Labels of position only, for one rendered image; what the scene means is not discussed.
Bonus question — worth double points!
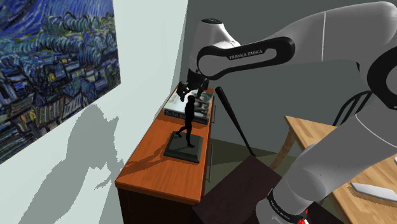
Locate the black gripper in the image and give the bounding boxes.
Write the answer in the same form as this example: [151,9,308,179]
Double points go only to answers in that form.
[176,68,210,102]

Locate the grey photo book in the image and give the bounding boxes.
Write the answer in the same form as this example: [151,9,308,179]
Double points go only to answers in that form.
[163,89,215,125]

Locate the black walking figure statue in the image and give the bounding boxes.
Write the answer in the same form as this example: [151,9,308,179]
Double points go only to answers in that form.
[163,94,205,165]

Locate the black baseball bat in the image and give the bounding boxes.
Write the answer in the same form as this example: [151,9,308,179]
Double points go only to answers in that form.
[214,86,257,158]

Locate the orange-topped chest of drawers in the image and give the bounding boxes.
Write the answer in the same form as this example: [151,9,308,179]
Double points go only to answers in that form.
[114,88,216,224]

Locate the dark robot stand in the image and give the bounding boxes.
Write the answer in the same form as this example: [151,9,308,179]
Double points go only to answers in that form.
[192,155,342,224]

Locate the light wooden table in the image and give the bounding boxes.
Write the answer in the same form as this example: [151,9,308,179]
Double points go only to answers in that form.
[268,115,397,224]

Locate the flat white object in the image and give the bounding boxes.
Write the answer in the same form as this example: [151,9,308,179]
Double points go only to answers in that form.
[350,181,397,203]

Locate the blue swirly wall painting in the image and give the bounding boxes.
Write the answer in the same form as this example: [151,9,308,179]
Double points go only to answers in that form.
[0,0,122,165]

